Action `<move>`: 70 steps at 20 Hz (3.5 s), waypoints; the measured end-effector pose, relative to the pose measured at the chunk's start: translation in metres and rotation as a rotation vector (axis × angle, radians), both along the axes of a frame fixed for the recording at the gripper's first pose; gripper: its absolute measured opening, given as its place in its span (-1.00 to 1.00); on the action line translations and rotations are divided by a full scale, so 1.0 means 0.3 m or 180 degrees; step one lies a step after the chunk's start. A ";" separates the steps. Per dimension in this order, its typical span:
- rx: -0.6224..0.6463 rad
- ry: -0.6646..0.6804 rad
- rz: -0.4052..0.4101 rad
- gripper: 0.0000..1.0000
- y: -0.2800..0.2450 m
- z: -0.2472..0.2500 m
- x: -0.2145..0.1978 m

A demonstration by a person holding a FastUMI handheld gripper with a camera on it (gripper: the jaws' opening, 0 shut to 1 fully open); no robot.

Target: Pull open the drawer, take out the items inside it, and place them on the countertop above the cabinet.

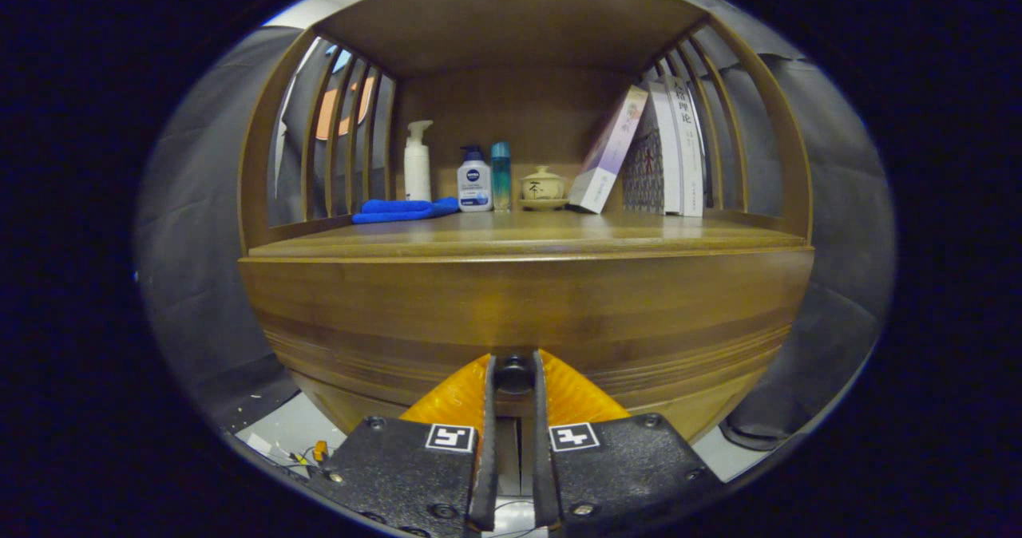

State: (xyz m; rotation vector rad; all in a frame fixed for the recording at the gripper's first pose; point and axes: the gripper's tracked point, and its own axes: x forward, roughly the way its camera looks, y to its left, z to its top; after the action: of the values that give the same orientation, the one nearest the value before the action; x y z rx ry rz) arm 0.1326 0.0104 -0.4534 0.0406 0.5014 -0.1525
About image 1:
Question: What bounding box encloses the teal slim bottle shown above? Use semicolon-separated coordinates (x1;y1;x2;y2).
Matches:
491;141;512;212

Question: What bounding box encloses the white book with printed spine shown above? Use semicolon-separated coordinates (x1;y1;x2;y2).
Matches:
669;75;707;218

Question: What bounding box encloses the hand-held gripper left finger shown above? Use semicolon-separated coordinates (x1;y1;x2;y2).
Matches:
307;352;500;538

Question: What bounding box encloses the wooden drawer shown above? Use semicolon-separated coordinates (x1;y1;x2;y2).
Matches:
240;249;815;435

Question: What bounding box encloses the wooden cabinet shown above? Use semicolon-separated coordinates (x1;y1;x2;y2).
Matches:
240;249;815;499

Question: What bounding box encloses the blue folded cloth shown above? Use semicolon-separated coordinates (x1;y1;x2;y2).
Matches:
352;197;461;224

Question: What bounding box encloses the wooden slatted shelf frame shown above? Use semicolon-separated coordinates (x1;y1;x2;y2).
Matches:
238;0;815;243

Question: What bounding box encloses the cream lidded tea cup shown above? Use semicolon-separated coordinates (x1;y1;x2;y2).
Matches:
517;166;569;211

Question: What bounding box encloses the plain white book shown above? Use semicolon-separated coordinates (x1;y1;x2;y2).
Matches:
648;81;684;214

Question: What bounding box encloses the white lotion bottle blue cap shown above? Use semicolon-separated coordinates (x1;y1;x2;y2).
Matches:
457;145;493;212

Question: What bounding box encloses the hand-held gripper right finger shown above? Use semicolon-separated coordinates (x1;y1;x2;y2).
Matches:
533;350;727;538

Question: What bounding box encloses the wooden countertop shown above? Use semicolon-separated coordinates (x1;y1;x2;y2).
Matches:
248;209;807;261

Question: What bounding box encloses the purple and white book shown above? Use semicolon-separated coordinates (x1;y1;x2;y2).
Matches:
568;85;649;214

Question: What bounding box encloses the white pump bottle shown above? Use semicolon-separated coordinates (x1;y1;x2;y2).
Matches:
403;120;434;202

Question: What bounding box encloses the dark round drawer knob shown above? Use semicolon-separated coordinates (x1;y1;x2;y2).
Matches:
493;354;536;397

